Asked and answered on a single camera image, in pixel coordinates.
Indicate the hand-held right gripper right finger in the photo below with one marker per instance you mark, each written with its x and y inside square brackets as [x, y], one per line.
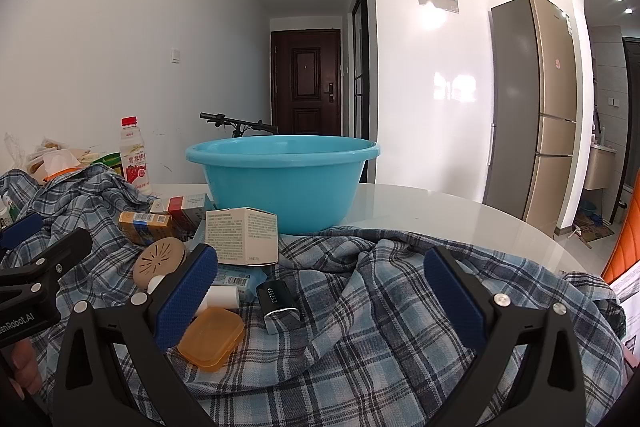
[455, 302]

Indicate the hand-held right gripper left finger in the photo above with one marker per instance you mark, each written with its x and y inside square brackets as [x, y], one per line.
[185, 297]

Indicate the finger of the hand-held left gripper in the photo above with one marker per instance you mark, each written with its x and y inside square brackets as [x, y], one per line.
[22, 229]
[55, 257]

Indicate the white plastic bottle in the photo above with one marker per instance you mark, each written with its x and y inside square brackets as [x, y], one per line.
[223, 297]

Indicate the beige round perforated disc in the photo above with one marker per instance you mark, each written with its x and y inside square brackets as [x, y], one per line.
[160, 262]

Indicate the orange soap box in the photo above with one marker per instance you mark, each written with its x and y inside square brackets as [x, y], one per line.
[210, 339]

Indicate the blue tissue packet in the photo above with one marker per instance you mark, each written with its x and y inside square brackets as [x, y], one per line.
[242, 279]

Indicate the yellow orange carton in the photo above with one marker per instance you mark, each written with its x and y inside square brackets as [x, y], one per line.
[145, 227]

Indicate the white printed carton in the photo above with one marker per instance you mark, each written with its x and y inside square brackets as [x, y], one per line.
[242, 237]

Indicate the black cosmetic box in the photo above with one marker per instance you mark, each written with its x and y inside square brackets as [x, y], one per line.
[277, 304]

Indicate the blue plastic basin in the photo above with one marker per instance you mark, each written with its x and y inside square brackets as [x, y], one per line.
[280, 187]

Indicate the person's left hand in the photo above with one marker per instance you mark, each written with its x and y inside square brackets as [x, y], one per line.
[22, 364]

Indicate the white plastic bag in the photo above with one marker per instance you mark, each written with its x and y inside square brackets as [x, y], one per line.
[47, 157]

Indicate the blue plaid shirt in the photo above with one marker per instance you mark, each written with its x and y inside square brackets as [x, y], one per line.
[375, 307]

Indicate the red and white carton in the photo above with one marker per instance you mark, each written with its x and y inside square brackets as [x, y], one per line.
[187, 207]

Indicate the green yellow cup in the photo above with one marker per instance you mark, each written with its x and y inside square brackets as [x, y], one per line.
[112, 163]

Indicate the milk drink bottle red cap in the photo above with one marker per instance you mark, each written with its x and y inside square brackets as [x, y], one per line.
[135, 162]

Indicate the brown doormat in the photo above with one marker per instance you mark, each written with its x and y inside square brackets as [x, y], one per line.
[595, 232]

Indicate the small blue tub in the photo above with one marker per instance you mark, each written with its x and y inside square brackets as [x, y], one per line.
[588, 207]

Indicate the orange chair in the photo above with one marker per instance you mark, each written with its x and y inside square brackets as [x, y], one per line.
[625, 252]

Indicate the black folding electric bike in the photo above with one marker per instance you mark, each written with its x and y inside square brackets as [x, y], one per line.
[240, 123]

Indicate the beige vanity cabinet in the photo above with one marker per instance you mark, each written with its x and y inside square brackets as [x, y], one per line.
[602, 169]

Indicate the gold grey refrigerator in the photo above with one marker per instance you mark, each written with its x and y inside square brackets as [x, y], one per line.
[520, 107]

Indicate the dark brown entrance door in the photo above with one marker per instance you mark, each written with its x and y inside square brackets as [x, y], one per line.
[307, 77]

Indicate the black framed glass door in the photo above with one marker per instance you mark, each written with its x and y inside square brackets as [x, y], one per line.
[362, 32]

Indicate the white wall switch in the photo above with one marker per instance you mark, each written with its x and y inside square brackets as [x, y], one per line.
[175, 55]

